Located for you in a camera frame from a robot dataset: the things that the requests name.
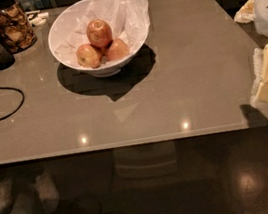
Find glass jar of dried chips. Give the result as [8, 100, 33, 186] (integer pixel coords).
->
[0, 0, 37, 53]

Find white ceramic bowl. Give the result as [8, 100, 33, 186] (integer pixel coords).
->
[42, 0, 157, 86]

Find white tissue paper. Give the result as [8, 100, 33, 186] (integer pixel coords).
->
[46, 0, 157, 66]

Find small white items on table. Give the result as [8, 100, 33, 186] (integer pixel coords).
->
[27, 12, 49, 27]

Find right white shoe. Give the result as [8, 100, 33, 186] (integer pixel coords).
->
[34, 172, 60, 214]

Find white shoe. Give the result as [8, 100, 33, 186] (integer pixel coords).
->
[34, 172, 60, 214]
[0, 178, 14, 214]

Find red apple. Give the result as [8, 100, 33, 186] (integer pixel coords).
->
[105, 38, 129, 61]
[86, 19, 112, 48]
[76, 43, 103, 68]

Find left white shoe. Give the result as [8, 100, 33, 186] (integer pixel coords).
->
[0, 178, 14, 214]

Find yellowish cloth at table edge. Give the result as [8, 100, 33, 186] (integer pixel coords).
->
[234, 0, 255, 24]

